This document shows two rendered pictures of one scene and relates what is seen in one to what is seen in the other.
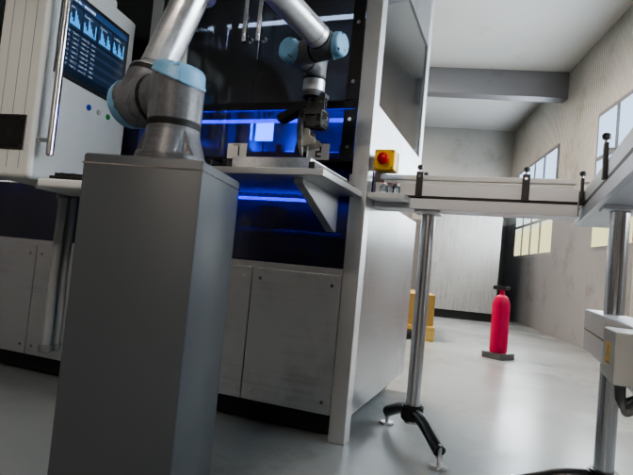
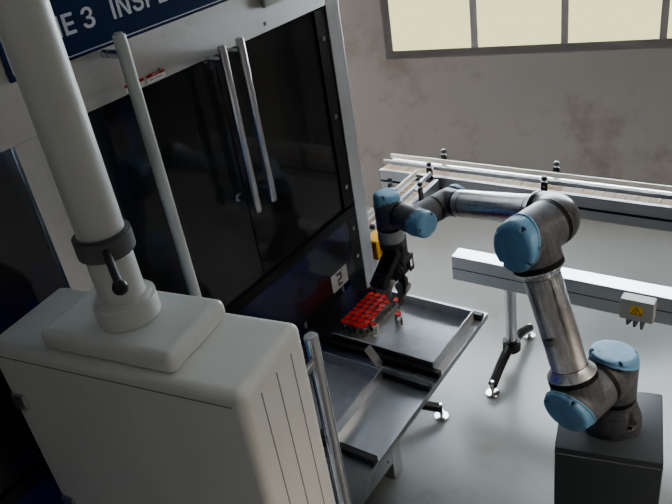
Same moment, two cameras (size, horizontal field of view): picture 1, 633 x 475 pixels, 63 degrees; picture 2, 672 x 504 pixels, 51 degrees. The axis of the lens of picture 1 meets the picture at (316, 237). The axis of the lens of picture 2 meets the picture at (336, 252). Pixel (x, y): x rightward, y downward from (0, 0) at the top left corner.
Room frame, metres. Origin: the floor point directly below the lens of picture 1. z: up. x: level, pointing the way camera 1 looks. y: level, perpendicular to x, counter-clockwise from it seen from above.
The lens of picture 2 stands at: (1.34, 1.78, 2.18)
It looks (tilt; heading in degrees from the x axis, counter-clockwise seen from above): 30 degrees down; 287
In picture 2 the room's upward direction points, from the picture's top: 10 degrees counter-clockwise
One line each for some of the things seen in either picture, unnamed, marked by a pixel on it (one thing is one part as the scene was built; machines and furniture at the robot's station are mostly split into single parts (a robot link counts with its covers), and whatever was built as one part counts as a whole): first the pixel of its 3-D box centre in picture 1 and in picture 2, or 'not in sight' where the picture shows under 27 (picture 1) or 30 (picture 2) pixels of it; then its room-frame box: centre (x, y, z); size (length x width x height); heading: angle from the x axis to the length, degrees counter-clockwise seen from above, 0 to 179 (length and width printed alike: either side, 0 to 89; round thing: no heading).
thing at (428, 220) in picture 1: (420, 316); not in sight; (1.91, -0.40, 0.46); 0.09 x 0.09 x 0.77; 69
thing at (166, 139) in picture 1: (171, 145); (611, 405); (1.13, 0.33, 0.84); 0.15 x 0.15 x 0.10
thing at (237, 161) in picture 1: (293, 173); (402, 326); (1.70, 0.10, 0.90); 0.34 x 0.26 x 0.04; 158
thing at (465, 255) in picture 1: (464, 252); not in sight; (8.44, -2.41, 1.02); 1.59 x 1.27 x 2.04; 172
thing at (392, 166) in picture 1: (386, 161); (374, 244); (1.83, -0.22, 0.99); 0.08 x 0.07 x 0.07; 159
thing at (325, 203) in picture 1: (316, 207); not in sight; (1.70, 0.01, 0.79); 0.34 x 0.03 x 0.13; 159
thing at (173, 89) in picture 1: (175, 93); (611, 371); (1.14, 0.34, 0.96); 0.13 x 0.12 x 0.14; 52
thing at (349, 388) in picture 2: not in sight; (305, 386); (1.93, 0.37, 0.90); 0.34 x 0.26 x 0.04; 159
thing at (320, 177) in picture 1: (252, 183); (360, 363); (1.80, 0.24, 0.87); 0.70 x 0.48 x 0.02; 69
